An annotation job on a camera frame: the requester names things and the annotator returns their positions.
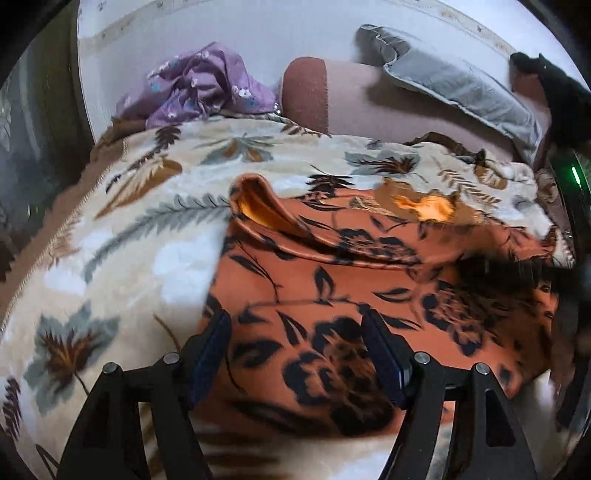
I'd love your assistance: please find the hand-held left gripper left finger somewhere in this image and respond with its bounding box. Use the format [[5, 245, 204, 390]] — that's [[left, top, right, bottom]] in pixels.
[[55, 309, 232, 480]]

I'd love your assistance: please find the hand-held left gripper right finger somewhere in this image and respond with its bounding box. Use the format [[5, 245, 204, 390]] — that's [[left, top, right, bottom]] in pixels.
[[361, 309, 539, 480]]

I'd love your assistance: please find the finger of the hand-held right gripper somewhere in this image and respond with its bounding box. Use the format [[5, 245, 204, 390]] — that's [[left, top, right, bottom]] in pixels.
[[455, 255, 571, 296]]

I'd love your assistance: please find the orange black floral shirt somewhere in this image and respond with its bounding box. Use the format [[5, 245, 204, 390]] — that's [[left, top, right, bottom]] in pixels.
[[202, 173, 563, 438]]

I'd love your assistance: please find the black garment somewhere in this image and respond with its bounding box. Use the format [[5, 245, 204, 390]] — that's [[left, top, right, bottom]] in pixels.
[[510, 52, 591, 149]]

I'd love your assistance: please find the cream leaf-print blanket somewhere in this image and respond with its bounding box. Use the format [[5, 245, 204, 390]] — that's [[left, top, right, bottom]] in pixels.
[[0, 113, 573, 480]]

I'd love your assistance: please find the grey pillow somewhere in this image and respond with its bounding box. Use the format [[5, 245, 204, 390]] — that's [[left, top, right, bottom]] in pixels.
[[355, 24, 544, 160]]

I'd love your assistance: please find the pink bolster cushion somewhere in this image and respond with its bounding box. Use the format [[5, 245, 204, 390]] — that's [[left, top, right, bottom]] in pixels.
[[279, 55, 555, 172]]

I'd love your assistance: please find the purple floral cloth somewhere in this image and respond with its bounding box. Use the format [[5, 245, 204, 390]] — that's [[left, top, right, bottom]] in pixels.
[[115, 41, 279, 131]]

